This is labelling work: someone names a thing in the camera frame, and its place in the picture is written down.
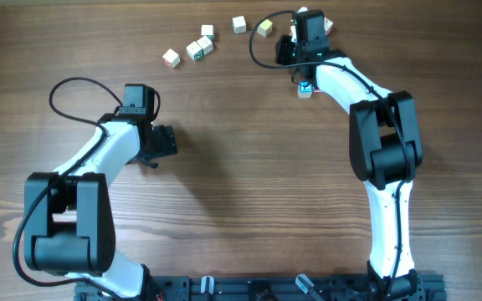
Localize white O green block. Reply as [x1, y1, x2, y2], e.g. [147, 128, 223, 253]
[197, 36, 213, 55]

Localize white K letter block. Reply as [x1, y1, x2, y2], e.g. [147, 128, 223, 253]
[324, 18, 333, 35]

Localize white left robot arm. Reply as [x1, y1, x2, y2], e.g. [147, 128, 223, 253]
[13, 112, 177, 300]

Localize blue P letter block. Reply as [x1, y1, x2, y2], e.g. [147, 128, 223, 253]
[232, 16, 247, 33]

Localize red M letter block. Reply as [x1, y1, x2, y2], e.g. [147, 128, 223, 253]
[162, 49, 181, 69]

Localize yellow topped letter block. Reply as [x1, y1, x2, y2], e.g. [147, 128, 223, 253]
[257, 19, 273, 37]

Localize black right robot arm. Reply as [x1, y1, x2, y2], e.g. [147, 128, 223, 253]
[275, 35, 424, 300]

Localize green N letter block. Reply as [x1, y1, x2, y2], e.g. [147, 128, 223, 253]
[186, 41, 204, 61]

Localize blue L letter block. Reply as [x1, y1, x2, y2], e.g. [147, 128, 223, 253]
[297, 81, 314, 99]

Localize white Z letter block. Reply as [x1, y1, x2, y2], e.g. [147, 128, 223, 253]
[201, 24, 214, 41]

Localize red Q letter block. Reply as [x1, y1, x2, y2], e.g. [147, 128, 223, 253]
[290, 25, 297, 43]

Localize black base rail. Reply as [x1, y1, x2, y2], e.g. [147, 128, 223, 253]
[74, 268, 447, 301]

